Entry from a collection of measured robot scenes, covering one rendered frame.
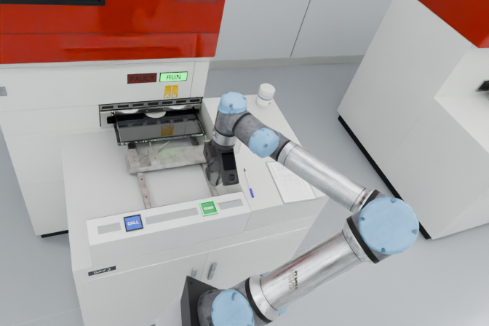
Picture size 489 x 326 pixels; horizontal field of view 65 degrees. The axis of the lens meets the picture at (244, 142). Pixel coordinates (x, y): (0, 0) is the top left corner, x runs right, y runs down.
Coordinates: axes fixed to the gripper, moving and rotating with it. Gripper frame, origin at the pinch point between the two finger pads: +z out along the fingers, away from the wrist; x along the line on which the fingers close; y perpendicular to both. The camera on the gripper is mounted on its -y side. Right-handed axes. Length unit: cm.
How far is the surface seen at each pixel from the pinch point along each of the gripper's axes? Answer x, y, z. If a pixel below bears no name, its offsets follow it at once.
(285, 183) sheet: -33.2, 5.0, 13.8
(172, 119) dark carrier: -1, 53, 21
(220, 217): -3.1, -3.8, 14.7
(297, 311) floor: -62, -17, 111
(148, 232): 22.1, -3.6, 14.6
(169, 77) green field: 1, 58, 1
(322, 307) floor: -78, -20, 111
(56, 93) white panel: 45, 59, 6
